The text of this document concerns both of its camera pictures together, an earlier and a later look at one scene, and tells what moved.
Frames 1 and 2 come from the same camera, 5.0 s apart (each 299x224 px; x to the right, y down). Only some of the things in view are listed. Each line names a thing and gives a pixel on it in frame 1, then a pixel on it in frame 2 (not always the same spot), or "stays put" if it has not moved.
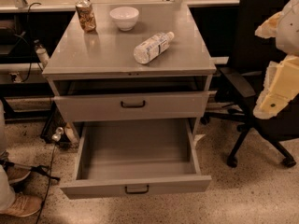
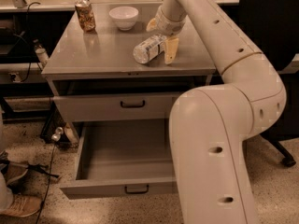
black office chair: x=241 y=80 stays put
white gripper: x=289 y=32 -> x=168 y=24
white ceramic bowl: x=125 y=18 stays put
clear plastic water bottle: x=151 y=47 stays put
